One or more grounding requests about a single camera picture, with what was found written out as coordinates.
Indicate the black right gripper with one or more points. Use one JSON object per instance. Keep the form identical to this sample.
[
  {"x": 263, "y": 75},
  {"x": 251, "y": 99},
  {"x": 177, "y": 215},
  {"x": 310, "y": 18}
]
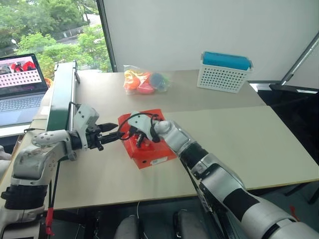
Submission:
[{"x": 137, "y": 134}]

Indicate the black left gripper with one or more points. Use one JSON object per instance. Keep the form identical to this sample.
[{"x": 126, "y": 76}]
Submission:
[{"x": 94, "y": 139}]

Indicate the orange cardboard box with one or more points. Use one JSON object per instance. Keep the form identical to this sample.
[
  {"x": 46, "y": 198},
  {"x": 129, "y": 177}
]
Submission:
[{"x": 159, "y": 152}]

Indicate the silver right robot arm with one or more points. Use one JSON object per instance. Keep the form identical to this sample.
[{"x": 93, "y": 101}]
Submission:
[{"x": 224, "y": 184}]

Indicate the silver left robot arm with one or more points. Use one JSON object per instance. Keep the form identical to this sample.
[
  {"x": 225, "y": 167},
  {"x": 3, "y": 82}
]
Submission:
[{"x": 37, "y": 154}]

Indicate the green conveyor belt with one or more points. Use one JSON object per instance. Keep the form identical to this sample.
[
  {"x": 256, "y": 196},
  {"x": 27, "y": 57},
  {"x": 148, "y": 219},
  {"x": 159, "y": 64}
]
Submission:
[{"x": 59, "y": 99}]

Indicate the pink toy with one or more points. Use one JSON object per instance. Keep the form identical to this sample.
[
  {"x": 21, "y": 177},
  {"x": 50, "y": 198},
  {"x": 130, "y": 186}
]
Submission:
[{"x": 145, "y": 88}]

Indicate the orange toy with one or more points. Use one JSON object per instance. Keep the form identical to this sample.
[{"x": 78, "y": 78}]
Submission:
[{"x": 133, "y": 82}]

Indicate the clear plastic bag of toys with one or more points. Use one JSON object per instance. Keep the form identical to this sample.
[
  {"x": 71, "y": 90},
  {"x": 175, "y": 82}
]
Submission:
[{"x": 147, "y": 79}]

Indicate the dark blue round toy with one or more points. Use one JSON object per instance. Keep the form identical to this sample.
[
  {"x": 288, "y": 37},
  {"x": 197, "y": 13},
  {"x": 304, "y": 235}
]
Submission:
[{"x": 156, "y": 79}]

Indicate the grey open laptop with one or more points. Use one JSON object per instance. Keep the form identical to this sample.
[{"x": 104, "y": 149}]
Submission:
[{"x": 20, "y": 94}]

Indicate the white perforated plastic basket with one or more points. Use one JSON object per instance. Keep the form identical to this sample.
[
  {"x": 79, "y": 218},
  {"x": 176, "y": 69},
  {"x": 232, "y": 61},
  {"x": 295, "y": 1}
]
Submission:
[{"x": 221, "y": 78}]

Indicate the blue foam block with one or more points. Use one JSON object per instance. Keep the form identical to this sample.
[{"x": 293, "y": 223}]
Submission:
[{"x": 225, "y": 61}]

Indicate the black stand base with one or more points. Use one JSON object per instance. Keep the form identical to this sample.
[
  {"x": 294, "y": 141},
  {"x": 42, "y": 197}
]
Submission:
[{"x": 294, "y": 88}]

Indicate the grey metal stand pole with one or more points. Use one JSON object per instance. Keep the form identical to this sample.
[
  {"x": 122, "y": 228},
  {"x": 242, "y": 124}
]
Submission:
[{"x": 301, "y": 59}]

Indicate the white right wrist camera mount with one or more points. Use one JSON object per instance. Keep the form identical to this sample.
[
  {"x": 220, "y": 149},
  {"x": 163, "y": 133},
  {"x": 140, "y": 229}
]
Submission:
[{"x": 142, "y": 123}]

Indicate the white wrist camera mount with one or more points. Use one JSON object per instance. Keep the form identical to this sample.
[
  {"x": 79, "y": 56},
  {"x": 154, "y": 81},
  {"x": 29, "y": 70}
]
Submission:
[
  {"x": 84, "y": 119},
  {"x": 142, "y": 123}
]

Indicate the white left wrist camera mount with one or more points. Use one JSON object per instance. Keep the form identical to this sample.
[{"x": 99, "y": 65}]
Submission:
[{"x": 84, "y": 119}]

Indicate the dark window frame post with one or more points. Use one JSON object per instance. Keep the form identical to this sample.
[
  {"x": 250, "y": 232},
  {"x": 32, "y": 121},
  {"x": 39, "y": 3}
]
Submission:
[{"x": 107, "y": 37}]

